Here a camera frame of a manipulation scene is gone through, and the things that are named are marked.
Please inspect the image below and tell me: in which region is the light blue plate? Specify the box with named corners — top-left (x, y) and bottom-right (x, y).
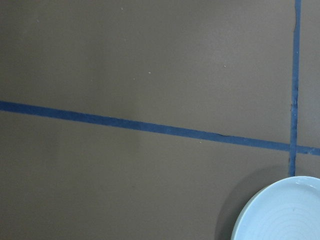
top-left (231, 176), bottom-right (320, 240)

